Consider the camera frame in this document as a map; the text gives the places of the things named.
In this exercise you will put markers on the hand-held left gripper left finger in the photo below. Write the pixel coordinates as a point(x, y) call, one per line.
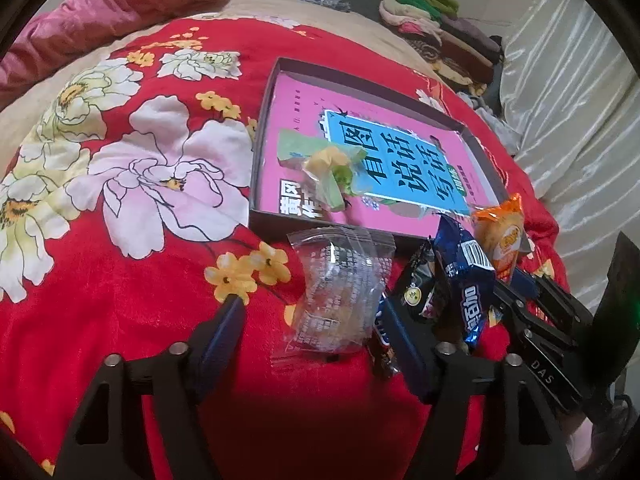
point(222, 340)

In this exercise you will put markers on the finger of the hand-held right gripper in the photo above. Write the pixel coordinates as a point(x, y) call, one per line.
point(550, 295)
point(530, 327)

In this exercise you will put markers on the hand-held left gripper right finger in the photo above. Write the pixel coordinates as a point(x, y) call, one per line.
point(405, 350)

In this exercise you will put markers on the small dark snack packet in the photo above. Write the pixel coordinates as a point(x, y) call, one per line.
point(381, 360)

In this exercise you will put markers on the black snack packet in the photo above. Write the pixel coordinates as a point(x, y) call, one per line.
point(417, 285)

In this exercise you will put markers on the orange snack packet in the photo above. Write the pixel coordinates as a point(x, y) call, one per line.
point(502, 240)

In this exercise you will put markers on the clear pastry snack packet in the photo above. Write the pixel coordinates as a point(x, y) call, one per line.
point(335, 300)

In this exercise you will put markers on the dark blue snack packet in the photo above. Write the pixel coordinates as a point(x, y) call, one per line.
point(462, 270)

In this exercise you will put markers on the shallow brown cardboard box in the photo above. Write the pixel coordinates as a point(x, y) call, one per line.
point(320, 224)

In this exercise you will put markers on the person's right forearm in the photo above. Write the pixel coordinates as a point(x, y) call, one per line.
point(590, 440)

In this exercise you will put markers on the red floral blanket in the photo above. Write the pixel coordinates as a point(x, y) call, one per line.
point(125, 285)

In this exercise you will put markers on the white satin curtain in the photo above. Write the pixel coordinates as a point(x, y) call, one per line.
point(575, 110)

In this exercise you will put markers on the green yellow snack packet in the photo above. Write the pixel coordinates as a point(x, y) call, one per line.
point(325, 160)

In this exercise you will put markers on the pink book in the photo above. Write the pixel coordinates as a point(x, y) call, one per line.
point(300, 110)

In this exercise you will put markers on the pile of folded clothes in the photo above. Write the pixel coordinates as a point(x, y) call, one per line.
point(460, 45)

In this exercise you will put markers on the beige bedsheet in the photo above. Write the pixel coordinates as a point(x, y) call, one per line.
point(260, 2)

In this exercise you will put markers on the pink quilt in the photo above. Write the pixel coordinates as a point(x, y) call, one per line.
point(100, 10)

